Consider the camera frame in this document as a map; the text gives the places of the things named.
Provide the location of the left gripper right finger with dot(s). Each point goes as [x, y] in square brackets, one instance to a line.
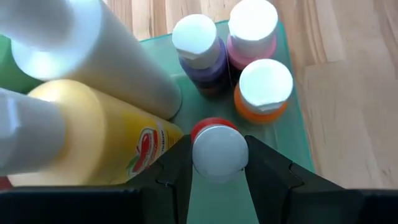
[267, 186]

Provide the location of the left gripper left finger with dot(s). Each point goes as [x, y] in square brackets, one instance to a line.
[174, 174]

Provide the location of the small red paint bottle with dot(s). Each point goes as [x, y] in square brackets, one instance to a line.
[219, 152]

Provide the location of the large yellow paint bottle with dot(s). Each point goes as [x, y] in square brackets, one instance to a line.
[93, 130]

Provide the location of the small orange paint bottle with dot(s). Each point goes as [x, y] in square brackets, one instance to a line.
[264, 84]

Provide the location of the large white paint bottle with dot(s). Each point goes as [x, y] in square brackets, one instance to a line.
[109, 62]

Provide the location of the small purple paint bottle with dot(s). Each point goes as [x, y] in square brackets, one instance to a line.
[199, 40]

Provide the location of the small pink paint bottle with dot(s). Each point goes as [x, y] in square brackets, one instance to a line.
[252, 25]

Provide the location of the large green paint bottle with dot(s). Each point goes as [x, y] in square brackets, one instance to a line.
[12, 71]

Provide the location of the translucent green plastic tray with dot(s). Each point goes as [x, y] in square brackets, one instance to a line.
[289, 140]

